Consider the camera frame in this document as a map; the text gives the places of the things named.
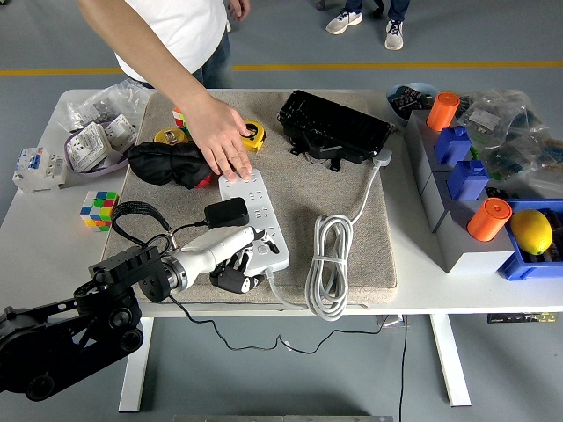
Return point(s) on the person's left hand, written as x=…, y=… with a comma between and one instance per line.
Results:
x=240, y=8

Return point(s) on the person's right hand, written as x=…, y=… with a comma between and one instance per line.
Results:
x=220, y=136

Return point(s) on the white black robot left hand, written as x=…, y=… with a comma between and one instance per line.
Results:
x=220, y=248

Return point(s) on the white power strip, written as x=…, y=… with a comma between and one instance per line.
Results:
x=253, y=193

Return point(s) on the person's right forearm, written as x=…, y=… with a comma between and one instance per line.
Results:
x=149, y=53

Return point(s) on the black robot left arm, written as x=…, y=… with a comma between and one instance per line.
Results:
x=66, y=334

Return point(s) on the white-sided puzzle cube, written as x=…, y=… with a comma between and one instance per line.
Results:
x=178, y=118

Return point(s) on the yellow black round tape measure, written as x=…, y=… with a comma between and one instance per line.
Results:
x=170, y=136

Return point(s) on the small red object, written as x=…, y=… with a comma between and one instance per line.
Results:
x=202, y=184

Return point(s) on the black fabric pouch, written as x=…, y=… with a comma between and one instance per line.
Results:
x=163, y=160

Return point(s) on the person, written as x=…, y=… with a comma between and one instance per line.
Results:
x=393, y=37
x=176, y=26

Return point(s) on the grey-brown mat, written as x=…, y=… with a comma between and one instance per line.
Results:
x=299, y=198

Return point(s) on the purple bowl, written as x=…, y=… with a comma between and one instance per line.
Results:
x=115, y=166

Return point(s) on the black plastic tray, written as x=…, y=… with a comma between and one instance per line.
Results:
x=334, y=125

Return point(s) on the clear bag of parts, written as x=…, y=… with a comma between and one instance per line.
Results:
x=101, y=105

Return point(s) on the colourful puzzle cube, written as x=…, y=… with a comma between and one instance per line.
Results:
x=99, y=211

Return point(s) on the white table leg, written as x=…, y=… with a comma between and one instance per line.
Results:
x=451, y=365
x=134, y=365

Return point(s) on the blue bowl of circuit boards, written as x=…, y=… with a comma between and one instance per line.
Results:
x=396, y=110

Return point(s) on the white circuit breaker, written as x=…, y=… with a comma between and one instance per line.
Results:
x=37, y=171

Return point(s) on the grey box under table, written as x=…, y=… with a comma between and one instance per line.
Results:
x=391, y=321

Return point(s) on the orange cylinder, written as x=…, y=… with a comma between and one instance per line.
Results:
x=488, y=222
x=443, y=112

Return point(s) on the blue block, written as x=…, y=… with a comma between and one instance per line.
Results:
x=453, y=147
x=468, y=180

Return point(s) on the green plastic piece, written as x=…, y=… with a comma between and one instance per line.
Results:
x=474, y=153
x=495, y=175

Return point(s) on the clear bag of components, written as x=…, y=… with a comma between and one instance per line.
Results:
x=528, y=158
x=484, y=116

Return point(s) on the blue bin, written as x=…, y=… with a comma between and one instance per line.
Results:
x=512, y=268

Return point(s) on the black table control panel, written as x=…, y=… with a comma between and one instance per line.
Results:
x=519, y=317

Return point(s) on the yellow lemon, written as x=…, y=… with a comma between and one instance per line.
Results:
x=530, y=230

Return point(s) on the small white wall socket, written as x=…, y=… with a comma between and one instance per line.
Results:
x=119, y=132

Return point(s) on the large white wall socket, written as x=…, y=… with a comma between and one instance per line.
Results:
x=88, y=147

